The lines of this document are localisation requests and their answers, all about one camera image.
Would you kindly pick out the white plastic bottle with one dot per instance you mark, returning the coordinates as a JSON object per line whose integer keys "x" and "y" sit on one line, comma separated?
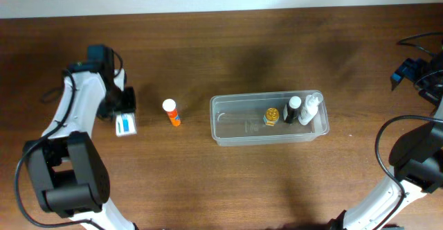
{"x": 309, "y": 108}

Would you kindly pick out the small jar gold lid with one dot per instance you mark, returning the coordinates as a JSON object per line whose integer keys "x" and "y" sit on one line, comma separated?
{"x": 271, "y": 116}

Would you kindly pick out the clear plastic container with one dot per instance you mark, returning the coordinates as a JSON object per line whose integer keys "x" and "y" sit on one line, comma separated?
{"x": 238, "y": 119}

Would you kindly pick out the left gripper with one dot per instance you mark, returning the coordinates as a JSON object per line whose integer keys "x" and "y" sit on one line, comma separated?
{"x": 130, "y": 106}

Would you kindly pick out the white Panadol box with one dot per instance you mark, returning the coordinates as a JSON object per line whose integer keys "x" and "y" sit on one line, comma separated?
{"x": 125, "y": 124}

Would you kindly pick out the orange tube white cap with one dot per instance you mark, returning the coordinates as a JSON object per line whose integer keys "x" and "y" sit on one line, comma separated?
{"x": 170, "y": 107}

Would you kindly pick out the dark bottle white cap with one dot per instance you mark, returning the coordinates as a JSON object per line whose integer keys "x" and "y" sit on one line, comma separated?
{"x": 291, "y": 109}

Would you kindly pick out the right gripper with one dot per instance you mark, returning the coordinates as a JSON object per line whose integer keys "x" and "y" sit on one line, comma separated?
{"x": 410, "y": 69}

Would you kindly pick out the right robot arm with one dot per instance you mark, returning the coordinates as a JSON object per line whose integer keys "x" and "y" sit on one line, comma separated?
{"x": 415, "y": 161}

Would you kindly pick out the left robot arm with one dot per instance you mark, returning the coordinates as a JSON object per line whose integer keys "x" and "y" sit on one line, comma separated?
{"x": 65, "y": 169}

